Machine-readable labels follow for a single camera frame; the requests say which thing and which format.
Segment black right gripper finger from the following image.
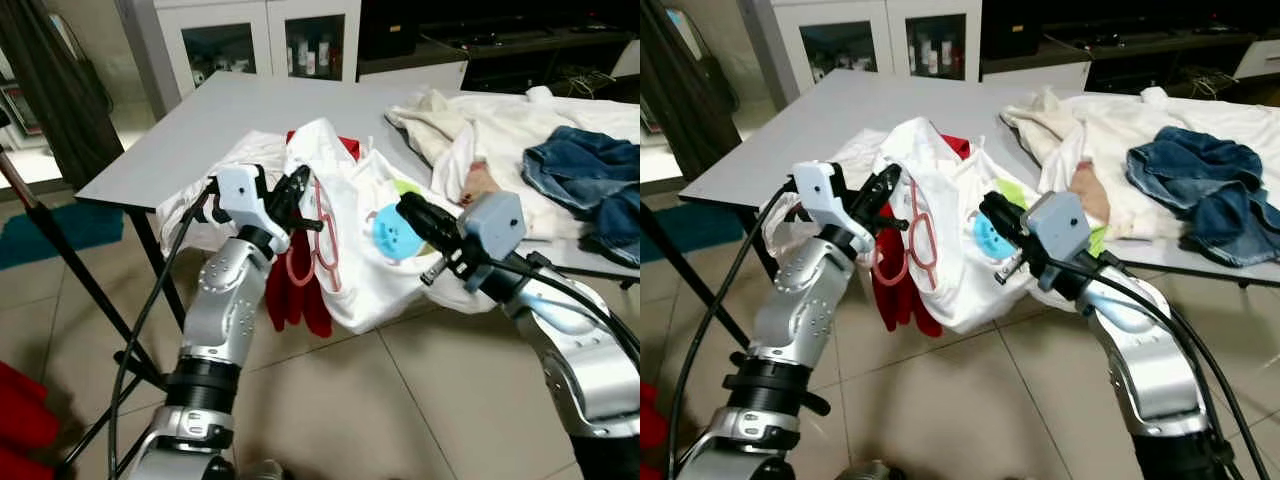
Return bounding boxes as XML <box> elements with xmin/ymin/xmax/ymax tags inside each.
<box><xmin>981</xmin><ymin>190</ymin><xmax>1035</xmax><ymax>239</ymax></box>
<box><xmin>398</xmin><ymin>208</ymin><xmax>446</xmax><ymax>251</ymax></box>
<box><xmin>979</xmin><ymin>206</ymin><xmax>1023</xmax><ymax>251</ymax></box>
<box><xmin>400</xmin><ymin>192</ymin><xmax>459</xmax><ymax>239</ymax></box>

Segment red plastic hanger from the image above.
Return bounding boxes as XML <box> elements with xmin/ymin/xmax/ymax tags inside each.
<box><xmin>285</xmin><ymin>175</ymin><xmax>346</xmax><ymax>296</ymax></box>
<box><xmin>868</xmin><ymin>175</ymin><xmax>943</xmax><ymax>298</ymax></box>

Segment white t-shirt with green patch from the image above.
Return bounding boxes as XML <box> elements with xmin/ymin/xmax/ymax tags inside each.
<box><xmin>283</xmin><ymin>118</ymin><xmax>501</xmax><ymax>336</ymax></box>
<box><xmin>870</xmin><ymin>118</ymin><xmax>1076</xmax><ymax>336</ymax></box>

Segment blue denim garment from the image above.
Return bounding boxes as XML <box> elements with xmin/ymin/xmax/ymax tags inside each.
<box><xmin>1125</xmin><ymin>125</ymin><xmax>1280</xmax><ymax>269</ymax></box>
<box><xmin>520</xmin><ymin>125</ymin><xmax>640</xmax><ymax>266</ymax></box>

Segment crumpled red garment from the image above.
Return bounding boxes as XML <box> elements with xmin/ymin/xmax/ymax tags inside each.
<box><xmin>870</xmin><ymin>130</ymin><xmax>973</xmax><ymax>336</ymax></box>
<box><xmin>265</xmin><ymin>130</ymin><xmax>363</xmax><ymax>338</ymax></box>

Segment grey table black legs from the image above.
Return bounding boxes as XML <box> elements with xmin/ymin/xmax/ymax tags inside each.
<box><xmin>75</xmin><ymin>70</ymin><xmax>640</xmax><ymax>301</ymax></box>
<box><xmin>680</xmin><ymin>68</ymin><xmax>1280</xmax><ymax>291</ymax></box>

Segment cream knit garment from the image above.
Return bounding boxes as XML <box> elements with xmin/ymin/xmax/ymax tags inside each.
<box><xmin>385</xmin><ymin>88</ymin><xmax>476</xmax><ymax>196</ymax></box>
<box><xmin>1000</xmin><ymin>85</ymin><xmax>1076</xmax><ymax>191</ymax></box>

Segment white glass door cabinet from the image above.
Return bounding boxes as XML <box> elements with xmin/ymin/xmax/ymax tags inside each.
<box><xmin>118</xmin><ymin>0</ymin><xmax>363</xmax><ymax>86</ymax></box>
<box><xmin>765</xmin><ymin>0</ymin><xmax>983</xmax><ymax>83</ymax></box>

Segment teal floor mat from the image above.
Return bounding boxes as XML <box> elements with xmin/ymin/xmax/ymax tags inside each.
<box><xmin>0</xmin><ymin>200</ymin><xmax>126</xmax><ymax>271</ymax></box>
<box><xmin>640</xmin><ymin>200</ymin><xmax>716</xmax><ymax>263</ymax></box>

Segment black TV stand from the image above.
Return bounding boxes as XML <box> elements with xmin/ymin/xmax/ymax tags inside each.
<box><xmin>355</xmin><ymin>0</ymin><xmax>640</xmax><ymax>101</ymax></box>
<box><xmin>980</xmin><ymin>0</ymin><xmax>1280</xmax><ymax>96</ymax></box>

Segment dark curtain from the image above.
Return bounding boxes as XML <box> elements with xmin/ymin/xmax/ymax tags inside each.
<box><xmin>0</xmin><ymin>0</ymin><xmax>113</xmax><ymax>191</ymax></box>
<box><xmin>640</xmin><ymin>0</ymin><xmax>736</xmax><ymax>181</ymax></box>

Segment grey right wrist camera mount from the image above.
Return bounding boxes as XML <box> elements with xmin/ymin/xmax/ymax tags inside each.
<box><xmin>455</xmin><ymin>190</ymin><xmax>526</xmax><ymax>263</ymax></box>
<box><xmin>1022</xmin><ymin>190</ymin><xmax>1093</xmax><ymax>263</ymax></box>

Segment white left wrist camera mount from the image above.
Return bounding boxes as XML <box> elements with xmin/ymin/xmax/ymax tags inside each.
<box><xmin>790</xmin><ymin>160</ymin><xmax>851</xmax><ymax>229</ymax></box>
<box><xmin>213</xmin><ymin>163</ymin><xmax>276</xmax><ymax>229</ymax></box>

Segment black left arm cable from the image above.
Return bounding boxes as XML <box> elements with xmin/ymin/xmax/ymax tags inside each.
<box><xmin>662</xmin><ymin>178</ymin><xmax>798</xmax><ymax>480</ymax></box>
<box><xmin>105</xmin><ymin>178</ymin><xmax>223</xmax><ymax>480</ymax></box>

